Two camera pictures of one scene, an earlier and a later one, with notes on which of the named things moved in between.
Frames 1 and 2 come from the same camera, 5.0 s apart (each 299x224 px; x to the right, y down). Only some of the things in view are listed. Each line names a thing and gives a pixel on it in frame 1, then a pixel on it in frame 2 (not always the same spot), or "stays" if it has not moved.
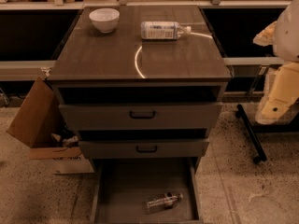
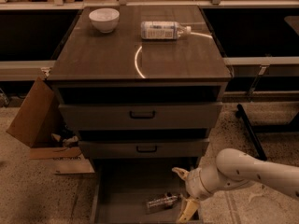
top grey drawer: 140,116 stays
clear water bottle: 167,202 stays
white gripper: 289,35 → 195,182
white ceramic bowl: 105,19 stays
